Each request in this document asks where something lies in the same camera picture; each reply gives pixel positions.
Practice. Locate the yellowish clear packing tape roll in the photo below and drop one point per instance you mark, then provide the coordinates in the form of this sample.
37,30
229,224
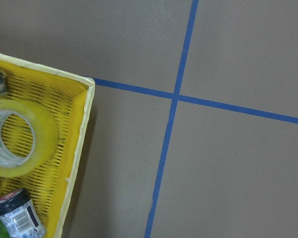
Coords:
29,136

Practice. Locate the yellow woven tray basket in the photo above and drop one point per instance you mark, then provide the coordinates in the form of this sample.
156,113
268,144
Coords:
68,97

